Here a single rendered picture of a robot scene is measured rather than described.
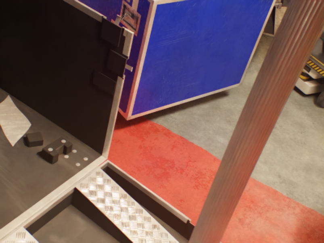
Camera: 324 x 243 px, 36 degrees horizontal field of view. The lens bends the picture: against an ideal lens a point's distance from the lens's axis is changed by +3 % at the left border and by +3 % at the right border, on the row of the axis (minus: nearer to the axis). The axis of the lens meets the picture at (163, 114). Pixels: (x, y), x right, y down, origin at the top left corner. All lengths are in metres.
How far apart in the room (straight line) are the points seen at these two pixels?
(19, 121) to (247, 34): 1.54
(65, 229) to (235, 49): 1.60
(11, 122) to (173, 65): 0.98
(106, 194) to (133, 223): 0.20
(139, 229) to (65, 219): 0.37
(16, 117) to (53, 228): 0.69
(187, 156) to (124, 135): 0.42
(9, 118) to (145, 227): 0.97
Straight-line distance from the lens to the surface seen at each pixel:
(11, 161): 2.57
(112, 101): 2.41
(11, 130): 2.74
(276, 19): 5.03
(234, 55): 3.30
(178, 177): 2.90
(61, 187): 2.46
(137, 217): 2.49
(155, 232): 2.49
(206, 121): 3.39
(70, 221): 2.52
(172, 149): 3.07
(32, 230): 2.44
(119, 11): 2.78
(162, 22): 2.63
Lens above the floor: 2.00
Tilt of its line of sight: 37 degrees down
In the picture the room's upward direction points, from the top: 16 degrees clockwise
